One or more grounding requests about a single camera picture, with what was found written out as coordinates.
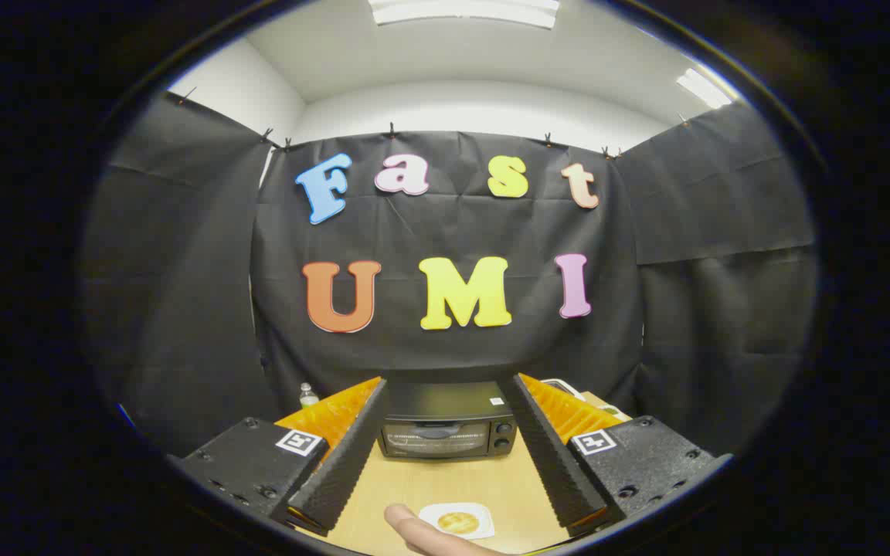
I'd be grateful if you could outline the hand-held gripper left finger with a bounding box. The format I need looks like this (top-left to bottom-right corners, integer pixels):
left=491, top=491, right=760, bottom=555
left=180, top=377, right=389, bottom=537

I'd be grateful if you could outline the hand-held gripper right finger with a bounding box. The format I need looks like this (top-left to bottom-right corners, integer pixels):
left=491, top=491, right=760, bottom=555
left=501, top=374, right=733, bottom=537

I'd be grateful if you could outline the golden bread bun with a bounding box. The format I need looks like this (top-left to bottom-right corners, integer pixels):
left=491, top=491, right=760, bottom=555
left=437, top=511, right=481, bottom=536

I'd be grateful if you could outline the black toaster oven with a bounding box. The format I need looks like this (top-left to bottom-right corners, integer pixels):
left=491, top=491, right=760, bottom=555
left=377, top=380, right=519, bottom=461

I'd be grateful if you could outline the white plate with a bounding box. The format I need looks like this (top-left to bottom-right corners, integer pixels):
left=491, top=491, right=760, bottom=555
left=418, top=502, right=496, bottom=540

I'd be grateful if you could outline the small ceiling light panel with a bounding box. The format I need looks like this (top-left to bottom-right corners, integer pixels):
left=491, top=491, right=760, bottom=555
left=675, top=68, right=733, bottom=109

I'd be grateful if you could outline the long ceiling light panel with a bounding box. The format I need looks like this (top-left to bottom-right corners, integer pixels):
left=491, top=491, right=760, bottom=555
left=368, top=0, right=562, bottom=30

